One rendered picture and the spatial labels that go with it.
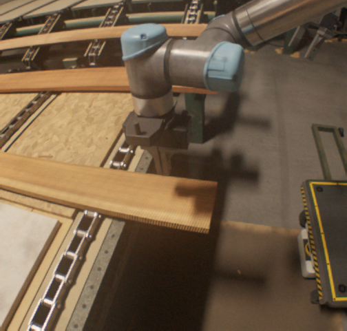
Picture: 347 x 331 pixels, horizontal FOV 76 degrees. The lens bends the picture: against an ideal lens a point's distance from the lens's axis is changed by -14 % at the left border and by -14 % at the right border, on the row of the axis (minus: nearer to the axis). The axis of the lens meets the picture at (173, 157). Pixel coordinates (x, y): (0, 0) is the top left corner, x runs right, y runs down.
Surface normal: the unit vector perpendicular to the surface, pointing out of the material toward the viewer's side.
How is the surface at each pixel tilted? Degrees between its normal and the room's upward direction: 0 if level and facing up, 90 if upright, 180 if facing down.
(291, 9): 86
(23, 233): 0
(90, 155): 0
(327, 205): 0
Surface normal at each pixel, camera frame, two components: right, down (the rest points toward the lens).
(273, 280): -0.08, -0.70
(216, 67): -0.31, 0.34
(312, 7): -0.13, 0.89
